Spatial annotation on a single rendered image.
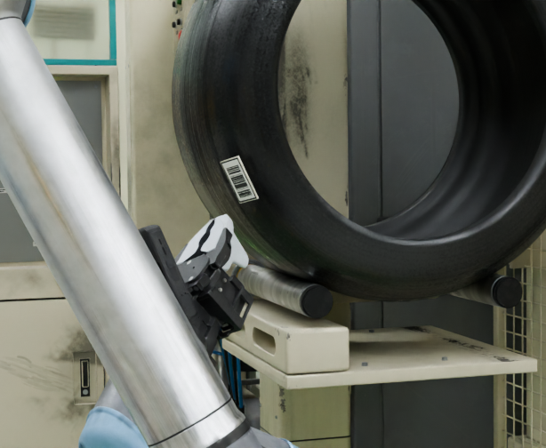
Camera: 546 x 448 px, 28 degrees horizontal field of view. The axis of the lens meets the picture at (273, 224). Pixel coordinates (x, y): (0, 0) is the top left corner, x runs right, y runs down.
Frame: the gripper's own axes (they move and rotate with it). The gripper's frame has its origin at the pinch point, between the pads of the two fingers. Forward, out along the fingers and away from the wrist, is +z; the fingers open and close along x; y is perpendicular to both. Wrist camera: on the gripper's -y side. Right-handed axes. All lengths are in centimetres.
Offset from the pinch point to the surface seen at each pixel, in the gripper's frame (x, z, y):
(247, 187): 0.4, 8.1, 1.6
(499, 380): -8, 41, 72
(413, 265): 10.2, 12.4, 24.0
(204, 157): -6.0, 13.2, -2.5
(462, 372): 8.1, 9.1, 41.1
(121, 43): -238, 315, 53
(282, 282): -8.9, 12.5, 19.3
